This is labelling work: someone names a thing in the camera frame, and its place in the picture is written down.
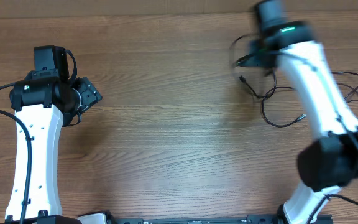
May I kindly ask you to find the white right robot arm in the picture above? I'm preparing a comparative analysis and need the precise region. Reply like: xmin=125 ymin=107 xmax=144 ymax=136
xmin=233 ymin=1 xmax=358 ymax=223

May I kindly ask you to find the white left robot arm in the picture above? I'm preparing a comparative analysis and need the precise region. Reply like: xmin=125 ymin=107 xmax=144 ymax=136
xmin=5 ymin=45 xmax=103 ymax=223

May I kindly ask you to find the black USB cable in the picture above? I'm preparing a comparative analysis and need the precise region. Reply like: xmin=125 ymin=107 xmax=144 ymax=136
xmin=228 ymin=32 xmax=279 ymax=100

